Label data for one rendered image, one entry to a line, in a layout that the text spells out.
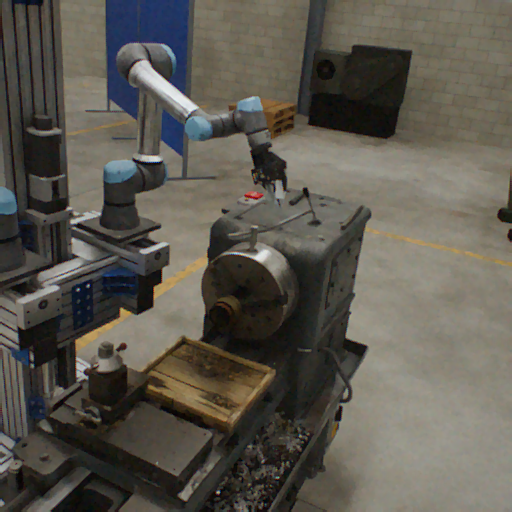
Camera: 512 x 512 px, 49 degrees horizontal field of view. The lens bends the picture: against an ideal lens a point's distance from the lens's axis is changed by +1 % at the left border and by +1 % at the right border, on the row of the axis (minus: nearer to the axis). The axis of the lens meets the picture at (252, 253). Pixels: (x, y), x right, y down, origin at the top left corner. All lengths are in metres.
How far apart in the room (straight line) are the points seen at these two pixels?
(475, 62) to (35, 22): 10.02
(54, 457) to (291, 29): 11.31
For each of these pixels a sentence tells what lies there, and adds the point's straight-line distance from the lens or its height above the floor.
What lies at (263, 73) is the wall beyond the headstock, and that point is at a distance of 12.57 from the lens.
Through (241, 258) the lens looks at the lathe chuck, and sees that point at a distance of 1.78.
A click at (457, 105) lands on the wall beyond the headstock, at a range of 11.53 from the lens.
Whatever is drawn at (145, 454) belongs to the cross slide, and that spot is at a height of 0.97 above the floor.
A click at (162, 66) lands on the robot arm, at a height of 1.74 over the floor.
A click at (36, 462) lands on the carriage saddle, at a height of 0.91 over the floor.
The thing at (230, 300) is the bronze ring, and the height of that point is 1.12.
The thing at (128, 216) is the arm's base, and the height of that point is 1.21.
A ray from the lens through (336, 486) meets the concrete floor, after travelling 2.78.
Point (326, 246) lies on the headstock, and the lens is 1.88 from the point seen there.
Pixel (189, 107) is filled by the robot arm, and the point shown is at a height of 1.65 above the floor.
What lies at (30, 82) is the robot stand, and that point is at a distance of 2.00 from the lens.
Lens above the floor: 1.96
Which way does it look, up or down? 24 degrees down
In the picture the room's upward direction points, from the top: 6 degrees clockwise
